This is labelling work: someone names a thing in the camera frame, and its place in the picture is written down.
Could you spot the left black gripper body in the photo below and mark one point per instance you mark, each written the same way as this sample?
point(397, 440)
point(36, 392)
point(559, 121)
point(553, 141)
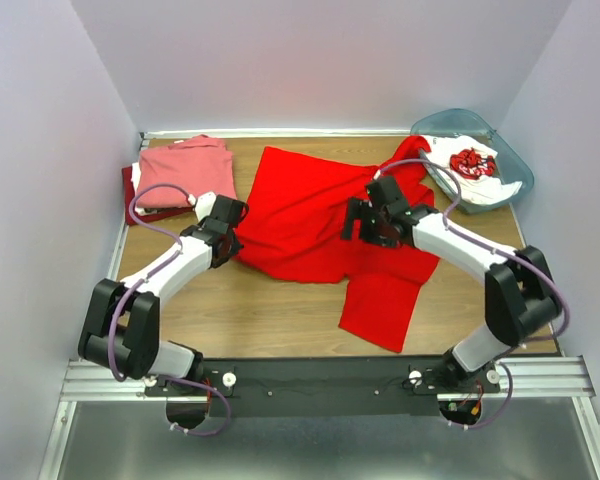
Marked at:
point(235, 246)

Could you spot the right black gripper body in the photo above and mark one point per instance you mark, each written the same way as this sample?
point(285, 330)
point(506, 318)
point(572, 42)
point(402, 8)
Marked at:
point(371, 228)

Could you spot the bright red t-shirt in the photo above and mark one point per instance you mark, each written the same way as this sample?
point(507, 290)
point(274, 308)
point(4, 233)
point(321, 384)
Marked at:
point(292, 232)

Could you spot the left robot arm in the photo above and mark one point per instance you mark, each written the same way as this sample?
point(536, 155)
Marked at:
point(121, 330)

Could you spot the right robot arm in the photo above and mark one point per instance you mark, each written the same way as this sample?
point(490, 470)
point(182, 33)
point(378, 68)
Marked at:
point(520, 296)

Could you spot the folded pink t-shirt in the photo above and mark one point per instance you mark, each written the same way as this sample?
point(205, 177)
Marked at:
point(198, 165)

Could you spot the folded dark red t-shirt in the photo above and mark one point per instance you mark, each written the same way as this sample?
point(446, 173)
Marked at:
point(128, 196)

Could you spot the clear blue plastic bin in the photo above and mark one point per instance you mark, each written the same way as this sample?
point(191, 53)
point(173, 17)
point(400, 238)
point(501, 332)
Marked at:
point(457, 122)

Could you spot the folded white t-shirt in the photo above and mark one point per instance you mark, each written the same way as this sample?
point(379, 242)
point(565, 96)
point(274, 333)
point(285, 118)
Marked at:
point(135, 181)

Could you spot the white printed t-shirt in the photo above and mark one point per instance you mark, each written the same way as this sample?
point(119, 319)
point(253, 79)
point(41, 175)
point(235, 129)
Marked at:
point(473, 164)

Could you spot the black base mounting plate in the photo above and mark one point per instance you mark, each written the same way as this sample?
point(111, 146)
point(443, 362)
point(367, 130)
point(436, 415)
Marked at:
point(338, 386)

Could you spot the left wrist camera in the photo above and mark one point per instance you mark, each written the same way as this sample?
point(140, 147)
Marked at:
point(202, 205)

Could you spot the aluminium extrusion rail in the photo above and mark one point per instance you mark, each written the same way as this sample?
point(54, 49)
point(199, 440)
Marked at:
point(524, 377)

